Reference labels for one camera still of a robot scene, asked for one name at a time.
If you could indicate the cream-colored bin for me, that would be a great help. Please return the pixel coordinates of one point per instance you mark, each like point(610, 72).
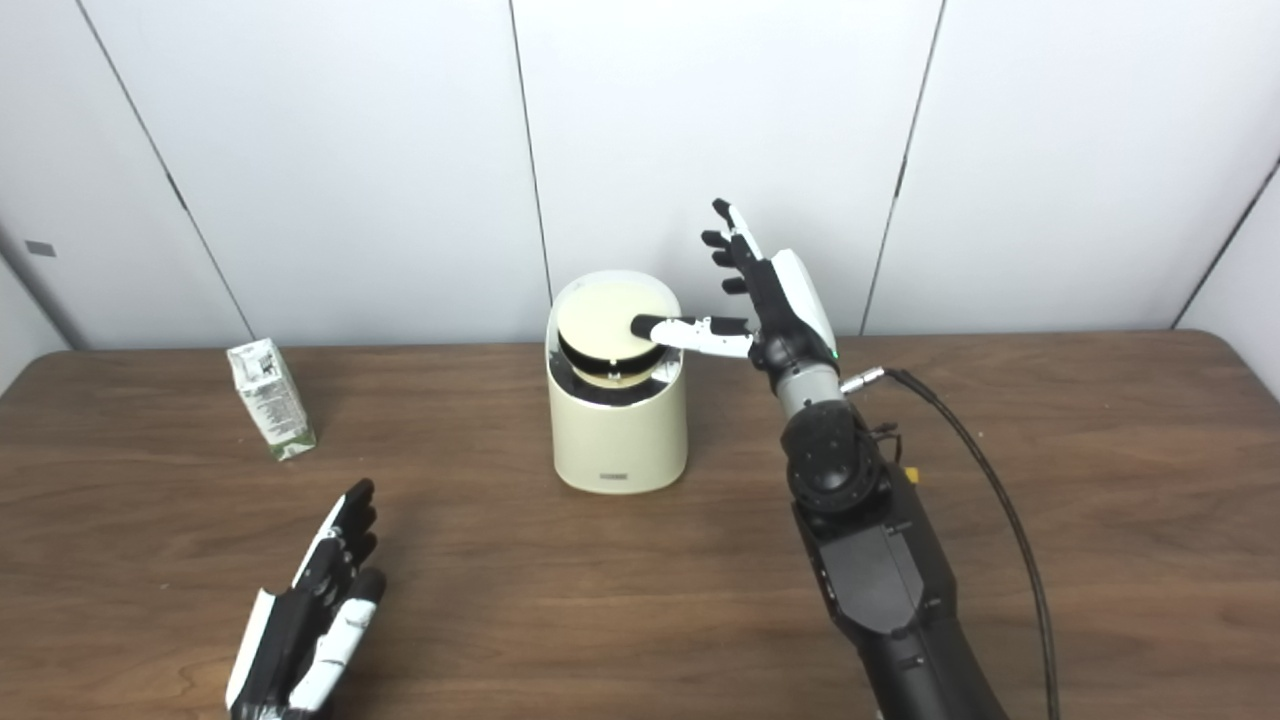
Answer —
point(620, 440)

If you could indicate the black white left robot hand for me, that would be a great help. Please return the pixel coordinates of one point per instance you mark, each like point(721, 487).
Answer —
point(290, 630)

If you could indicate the grey wall label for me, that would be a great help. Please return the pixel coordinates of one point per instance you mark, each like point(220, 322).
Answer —
point(40, 249)

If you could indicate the white green milk carton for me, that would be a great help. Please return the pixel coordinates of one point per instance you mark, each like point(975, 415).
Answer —
point(270, 405)

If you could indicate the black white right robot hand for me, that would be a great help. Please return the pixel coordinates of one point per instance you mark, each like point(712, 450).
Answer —
point(790, 320)

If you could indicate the cream round bin lid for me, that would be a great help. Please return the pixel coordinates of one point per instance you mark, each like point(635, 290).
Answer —
point(600, 320)

